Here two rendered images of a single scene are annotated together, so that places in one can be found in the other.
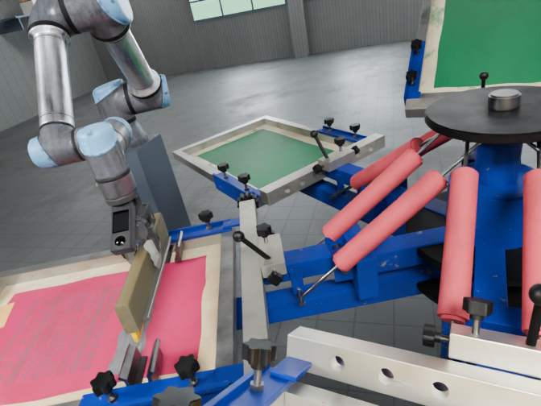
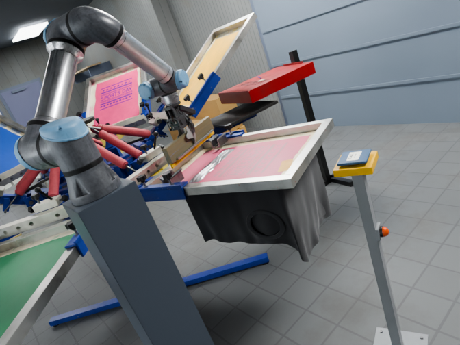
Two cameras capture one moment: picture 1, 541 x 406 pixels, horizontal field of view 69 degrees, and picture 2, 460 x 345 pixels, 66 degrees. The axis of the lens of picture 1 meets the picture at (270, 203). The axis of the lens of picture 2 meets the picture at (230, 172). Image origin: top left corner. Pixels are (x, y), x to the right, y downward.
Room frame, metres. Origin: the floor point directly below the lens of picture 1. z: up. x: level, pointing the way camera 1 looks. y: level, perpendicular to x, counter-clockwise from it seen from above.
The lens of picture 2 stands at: (2.08, 1.40, 1.49)
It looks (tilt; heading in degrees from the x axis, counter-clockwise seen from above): 20 degrees down; 216
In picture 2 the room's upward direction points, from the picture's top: 21 degrees counter-clockwise
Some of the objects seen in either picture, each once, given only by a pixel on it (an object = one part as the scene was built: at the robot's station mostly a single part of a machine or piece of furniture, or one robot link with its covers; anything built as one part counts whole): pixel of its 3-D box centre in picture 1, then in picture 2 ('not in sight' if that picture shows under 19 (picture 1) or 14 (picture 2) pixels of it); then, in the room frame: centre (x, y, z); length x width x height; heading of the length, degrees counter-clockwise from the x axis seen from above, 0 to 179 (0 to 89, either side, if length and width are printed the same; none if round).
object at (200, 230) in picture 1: (187, 240); (161, 191); (1.07, 0.29, 0.98); 0.30 x 0.05 x 0.07; 89
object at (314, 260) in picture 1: (296, 263); (146, 162); (0.78, -0.03, 1.02); 0.17 x 0.06 x 0.05; 89
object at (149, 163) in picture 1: (175, 265); (174, 336); (1.48, 0.49, 0.60); 0.18 x 0.18 x 1.20; 69
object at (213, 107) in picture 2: not in sight; (202, 122); (-2.51, -2.06, 0.35); 1.19 x 0.85 x 0.70; 73
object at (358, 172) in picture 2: not in sight; (379, 266); (0.92, 1.09, 0.48); 0.22 x 0.22 x 0.96; 89
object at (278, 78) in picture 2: not in sight; (265, 83); (-0.44, 0.21, 1.06); 0.61 x 0.46 x 0.12; 149
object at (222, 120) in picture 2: not in sight; (189, 142); (0.20, -0.18, 0.91); 1.34 x 0.41 x 0.08; 149
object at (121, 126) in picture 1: (105, 138); (154, 87); (0.91, 0.35, 1.39); 0.11 x 0.11 x 0.08; 2
